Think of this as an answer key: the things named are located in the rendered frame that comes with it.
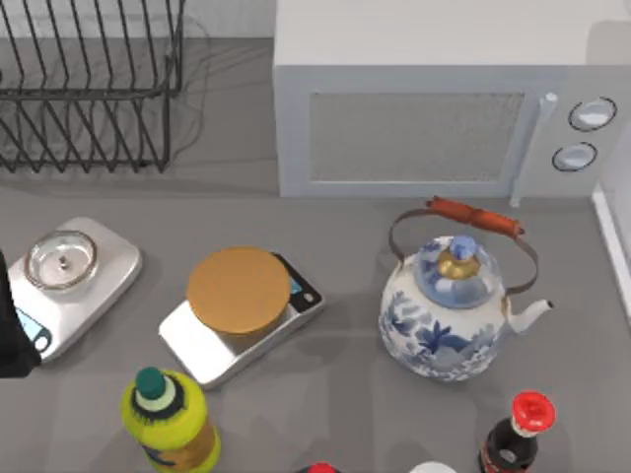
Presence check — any round wooden lidded container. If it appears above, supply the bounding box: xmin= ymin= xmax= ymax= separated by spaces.
xmin=185 ymin=246 xmax=292 ymax=349

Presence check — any blue and white teapot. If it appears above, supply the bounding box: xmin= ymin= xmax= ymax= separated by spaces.
xmin=378 ymin=196 xmax=554 ymax=383

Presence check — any silver scale with black panel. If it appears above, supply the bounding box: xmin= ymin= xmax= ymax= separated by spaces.
xmin=158 ymin=251 xmax=326 ymax=391

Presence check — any pale grey microwave oven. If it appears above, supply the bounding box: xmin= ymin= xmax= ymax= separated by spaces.
xmin=273 ymin=0 xmax=631 ymax=201

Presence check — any silver kitchen scale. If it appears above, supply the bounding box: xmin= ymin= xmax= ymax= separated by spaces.
xmin=6 ymin=217 xmax=144 ymax=366

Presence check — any yellow-green bottle with green cap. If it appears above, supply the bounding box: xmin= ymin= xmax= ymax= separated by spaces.
xmin=120 ymin=367 xmax=221 ymax=473

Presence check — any clear glass bowl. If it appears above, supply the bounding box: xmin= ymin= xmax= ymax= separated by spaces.
xmin=24 ymin=230 xmax=99 ymax=293

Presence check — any microwave knob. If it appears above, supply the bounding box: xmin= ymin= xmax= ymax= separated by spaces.
xmin=551 ymin=142 xmax=599 ymax=173
xmin=568 ymin=97 xmax=618 ymax=132

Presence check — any dark bottle with red cap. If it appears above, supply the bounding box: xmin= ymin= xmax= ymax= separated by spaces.
xmin=478 ymin=391 xmax=557 ymax=473

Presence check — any black wire dish rack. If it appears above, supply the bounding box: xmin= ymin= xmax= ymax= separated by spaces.
xmin=0 ymin=0 xmax=187 ymax=174

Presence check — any microwave door handle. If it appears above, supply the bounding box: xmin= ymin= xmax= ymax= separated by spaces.
xmin=510 ymin=92 xmax=559 ymax=208

